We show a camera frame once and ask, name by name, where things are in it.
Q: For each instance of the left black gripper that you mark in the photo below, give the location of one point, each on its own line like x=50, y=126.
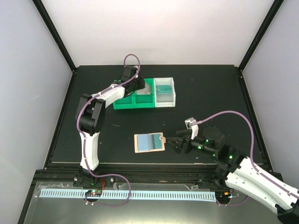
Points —
x=142, y=84

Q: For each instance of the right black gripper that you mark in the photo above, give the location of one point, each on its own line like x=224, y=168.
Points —
x=178, y=149

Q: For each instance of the white VIP card page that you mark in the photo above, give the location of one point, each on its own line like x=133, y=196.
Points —
x=147, y=90

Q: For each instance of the beige leather card holder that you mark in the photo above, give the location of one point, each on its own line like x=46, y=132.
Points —
x=150, y=142

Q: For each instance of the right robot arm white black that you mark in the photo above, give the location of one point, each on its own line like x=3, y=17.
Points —
x=236, y=171

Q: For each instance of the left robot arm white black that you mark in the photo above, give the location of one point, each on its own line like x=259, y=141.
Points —
x=90, y=118

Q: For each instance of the middle green bin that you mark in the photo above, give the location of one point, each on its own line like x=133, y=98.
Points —
x=146, y=101

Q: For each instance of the green bin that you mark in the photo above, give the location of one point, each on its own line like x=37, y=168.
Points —
x=125, y=103
x=146, y=101

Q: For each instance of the left green bin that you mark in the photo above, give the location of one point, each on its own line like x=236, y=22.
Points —
x=125, y=103

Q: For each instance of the white bin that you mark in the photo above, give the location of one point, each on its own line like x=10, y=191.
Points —
x=165, y=95

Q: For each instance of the right small circuit board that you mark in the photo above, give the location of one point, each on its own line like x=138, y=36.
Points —
x=223, y=195

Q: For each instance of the small circuit board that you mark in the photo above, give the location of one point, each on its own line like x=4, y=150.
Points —
x=223, y=195
x=93, y=193

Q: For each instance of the left small circuit board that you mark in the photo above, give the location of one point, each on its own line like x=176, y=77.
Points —
x=93, y=193

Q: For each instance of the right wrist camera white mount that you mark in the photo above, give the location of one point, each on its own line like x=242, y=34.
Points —
x=190, y=124

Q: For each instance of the white slotted cable duct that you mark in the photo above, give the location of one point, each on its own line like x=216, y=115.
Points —
x=132, y=195

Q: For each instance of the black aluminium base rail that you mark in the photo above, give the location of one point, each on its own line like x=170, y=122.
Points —
x=199, y=175

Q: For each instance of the left black frame post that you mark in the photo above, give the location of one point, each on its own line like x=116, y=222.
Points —
x=54, y=33

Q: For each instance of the black frame post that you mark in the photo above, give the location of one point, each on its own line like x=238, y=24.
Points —
x=276, y=5
x=54, y=33

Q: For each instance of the right black frame post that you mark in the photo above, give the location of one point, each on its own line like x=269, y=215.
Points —
x=276, y=5

